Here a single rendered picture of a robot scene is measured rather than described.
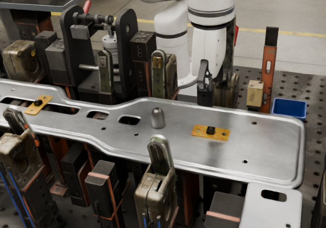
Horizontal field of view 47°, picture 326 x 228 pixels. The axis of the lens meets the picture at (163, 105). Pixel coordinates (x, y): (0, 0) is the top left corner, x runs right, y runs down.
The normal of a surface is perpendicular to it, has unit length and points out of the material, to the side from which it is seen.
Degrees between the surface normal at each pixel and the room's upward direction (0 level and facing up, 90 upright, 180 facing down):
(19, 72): 90
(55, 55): 90
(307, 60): 0
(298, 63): 0
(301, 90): 0
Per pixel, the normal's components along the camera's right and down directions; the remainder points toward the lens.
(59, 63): -0.33, 0.57
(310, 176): -0.07, -0.81
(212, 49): -0.13, 0.50
